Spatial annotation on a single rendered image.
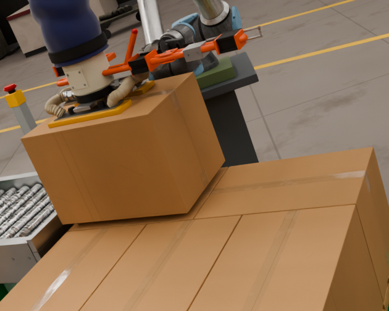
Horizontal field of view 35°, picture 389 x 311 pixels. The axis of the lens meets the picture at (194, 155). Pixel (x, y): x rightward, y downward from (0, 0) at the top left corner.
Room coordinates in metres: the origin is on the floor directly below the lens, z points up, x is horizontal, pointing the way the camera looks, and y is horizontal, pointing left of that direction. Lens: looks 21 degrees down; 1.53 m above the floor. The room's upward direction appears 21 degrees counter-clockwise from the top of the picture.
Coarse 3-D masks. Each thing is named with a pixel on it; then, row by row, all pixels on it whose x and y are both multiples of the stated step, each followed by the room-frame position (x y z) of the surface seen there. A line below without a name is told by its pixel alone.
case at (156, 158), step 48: (144, 96) 2.22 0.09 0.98; (192, 96) 2.26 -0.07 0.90; (48, 144) 2.23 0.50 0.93; (96, 144) 2.12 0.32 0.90; (144, 144) 2.01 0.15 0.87; (192, 144) 2.15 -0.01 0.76; (48, 192) 2.29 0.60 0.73; (96, 192) 2.17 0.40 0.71; (144, 192) 2.06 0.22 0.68; (192, 192) 2.05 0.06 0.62
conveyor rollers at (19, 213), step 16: (0, 192) 3.12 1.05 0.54; (16, 192) 3.01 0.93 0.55; (32, 192) 2.94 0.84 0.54; (0, 208) 2.86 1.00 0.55; (16, 208) 2.81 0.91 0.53; (32, 208) 2.69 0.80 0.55; (48, 208) 2.63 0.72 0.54; (0, 224) 2.70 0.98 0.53; (16, 224) 2.57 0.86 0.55; (32, 224) 2.51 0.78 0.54
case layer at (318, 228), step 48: (240, 192) 2.06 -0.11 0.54; (288, 192) 1.92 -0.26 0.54; (336, 192) 1.80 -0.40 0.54; (384, 192) 2.01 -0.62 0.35; (96, 240) 2.11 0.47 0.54; (144, 240) 1.97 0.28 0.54; (192, 240) 1.84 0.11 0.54; (240, 240) 1.72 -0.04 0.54; (288, 240) 1.62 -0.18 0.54; (336, 240) 1.53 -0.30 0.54; (384, 240) 1.86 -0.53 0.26; (48, 288) 1.89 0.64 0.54; (96, 288) 1.77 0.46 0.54; (144, 288) 1.66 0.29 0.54; (192, 288) 1.56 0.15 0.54; (240, 288) 1.47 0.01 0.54; (288, 288) 1.39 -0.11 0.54; (336, 288) 1.36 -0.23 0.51; (384, 288) 1.72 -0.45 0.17
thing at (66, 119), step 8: (104, 104) 2.19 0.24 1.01; (120, 104) 2.16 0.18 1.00; (128, 104) 2.17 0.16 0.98; (72, 112) 2.26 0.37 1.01; (80, 112) 2.25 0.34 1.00; (88, 112) 2.20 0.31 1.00; (96, 112) 2.18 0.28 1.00; (104, 112) 2.14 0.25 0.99; (112, 112) 2.12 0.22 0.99; (120, 112) 2.11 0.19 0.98; (56, 120) 2.28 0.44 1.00; (64, 120) 2.24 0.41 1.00; (72, 120) 2.22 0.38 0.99; (80, 120) 2.20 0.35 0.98
